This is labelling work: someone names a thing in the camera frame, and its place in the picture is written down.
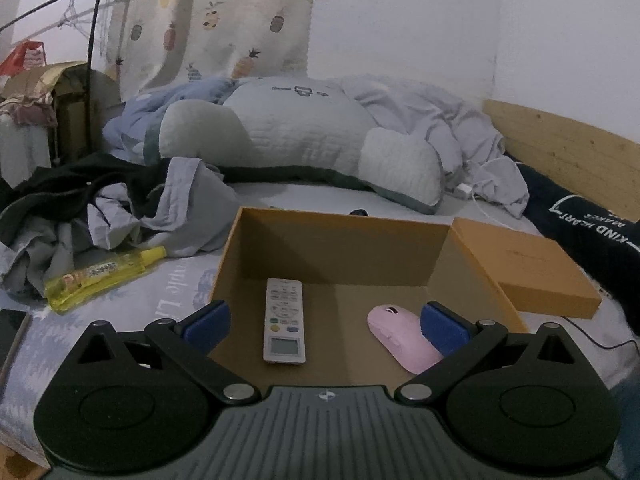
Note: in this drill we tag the white charger plug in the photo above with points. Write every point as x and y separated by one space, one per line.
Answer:
463 190

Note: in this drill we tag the brown cardboard box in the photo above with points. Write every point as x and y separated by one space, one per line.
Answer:
340 260

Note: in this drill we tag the white remote control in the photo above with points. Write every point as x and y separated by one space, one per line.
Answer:
284 320

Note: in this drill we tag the dark pillow with white print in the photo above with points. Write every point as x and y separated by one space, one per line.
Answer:
595 240

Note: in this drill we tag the large pale quilted pillow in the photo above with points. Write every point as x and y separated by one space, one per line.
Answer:
300 130

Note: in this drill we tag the yellow spray bottle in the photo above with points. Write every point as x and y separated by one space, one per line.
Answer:
100 275

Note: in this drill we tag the brown cardboard box lid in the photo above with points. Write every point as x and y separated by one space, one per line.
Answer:
530 265

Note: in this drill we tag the black garment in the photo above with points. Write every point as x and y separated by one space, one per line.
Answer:
60 185

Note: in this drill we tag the wooden headboard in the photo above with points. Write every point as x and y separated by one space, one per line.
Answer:
560 145

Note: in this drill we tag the black metal clothes rack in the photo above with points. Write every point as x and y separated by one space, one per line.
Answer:
90 50

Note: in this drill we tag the pink computer mouse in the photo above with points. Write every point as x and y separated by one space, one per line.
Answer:
395 334

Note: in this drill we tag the grey-blue crumpled garment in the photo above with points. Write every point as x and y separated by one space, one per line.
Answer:
190 210

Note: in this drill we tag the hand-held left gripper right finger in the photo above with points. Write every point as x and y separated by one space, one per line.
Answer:
442 331

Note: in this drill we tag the pineapple print curtain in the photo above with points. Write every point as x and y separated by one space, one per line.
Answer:
200 20

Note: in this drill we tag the clothes hangers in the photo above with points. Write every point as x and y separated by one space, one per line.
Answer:
75 17

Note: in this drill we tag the pile of clothes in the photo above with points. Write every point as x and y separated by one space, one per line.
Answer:
27 102

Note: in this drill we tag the red bag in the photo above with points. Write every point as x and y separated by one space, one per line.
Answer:
22 57

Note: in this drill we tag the light purple duvet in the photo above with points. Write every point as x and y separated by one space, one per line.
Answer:
450 125

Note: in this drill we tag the blue blanket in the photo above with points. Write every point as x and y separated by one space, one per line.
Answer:
145 120

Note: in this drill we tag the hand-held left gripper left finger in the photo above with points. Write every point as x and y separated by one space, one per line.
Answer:
209 324

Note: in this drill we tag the black smartphone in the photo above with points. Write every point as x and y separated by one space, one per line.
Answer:
10 332

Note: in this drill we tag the yellowish cardboard box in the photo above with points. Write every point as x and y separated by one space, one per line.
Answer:
75 110

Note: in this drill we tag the small black object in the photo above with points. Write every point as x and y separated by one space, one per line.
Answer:
358 212

